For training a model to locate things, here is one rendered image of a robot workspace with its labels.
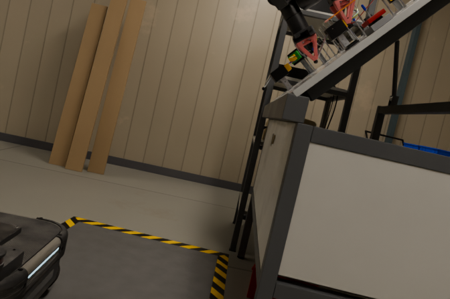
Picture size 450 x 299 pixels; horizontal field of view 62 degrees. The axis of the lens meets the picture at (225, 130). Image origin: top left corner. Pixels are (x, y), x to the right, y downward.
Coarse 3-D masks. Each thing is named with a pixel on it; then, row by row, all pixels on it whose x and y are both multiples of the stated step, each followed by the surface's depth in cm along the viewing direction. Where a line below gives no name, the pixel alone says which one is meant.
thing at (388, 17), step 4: (384, 16) 92; (388, 16) 92; (380, 20) 92; (384, 20) 92; (388, 20) 92; (376, 24) 92; (380, 24) 92; (368, 28) 94; (372, 28) 92; (376, 28) 92; (364, 32) 97; (368, 32) 95; (372, 32) 93
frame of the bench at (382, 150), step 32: (320, 128) 91; (288, 160) 92; (416, 160) 90; (448, 160) 89; (288, 192) 92; (288, 224) 92; (256, 256) 112; (256, 288) 96; (288, 288) 93; (320, 288) 95
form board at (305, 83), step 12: (420, 0) 88; (408, 12) 88; (384, 24) 90; (396, 24) 89; (372, 36) 89; (360, 48) 89; (336, 60) 90; (312, 72) 177; (324, 72) 90; (300, 84) 103; (312, 84) 90
